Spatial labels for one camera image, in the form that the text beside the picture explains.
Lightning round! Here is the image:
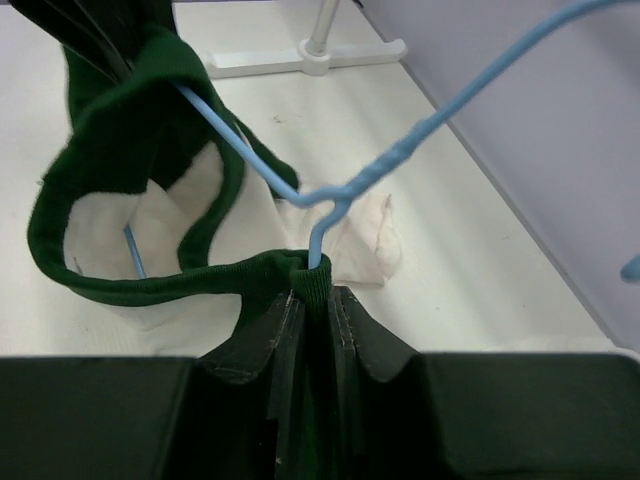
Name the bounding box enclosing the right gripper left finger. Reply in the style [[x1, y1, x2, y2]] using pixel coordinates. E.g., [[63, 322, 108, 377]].
[[1, 293, 305, 479]]

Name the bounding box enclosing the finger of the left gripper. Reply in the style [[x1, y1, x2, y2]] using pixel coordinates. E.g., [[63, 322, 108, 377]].
[[10, 0, 175, 82]]

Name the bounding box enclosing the white clothes rack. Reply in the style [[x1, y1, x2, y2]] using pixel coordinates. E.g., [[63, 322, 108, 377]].
[[204, 1, 408, 79]]

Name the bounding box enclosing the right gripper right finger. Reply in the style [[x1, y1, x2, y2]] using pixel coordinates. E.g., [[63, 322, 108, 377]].
[[328, 287, 639, 479]]

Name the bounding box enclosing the green and white t-shirt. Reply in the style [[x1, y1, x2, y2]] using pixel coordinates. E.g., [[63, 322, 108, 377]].
[[27, 26, 401, 356]]

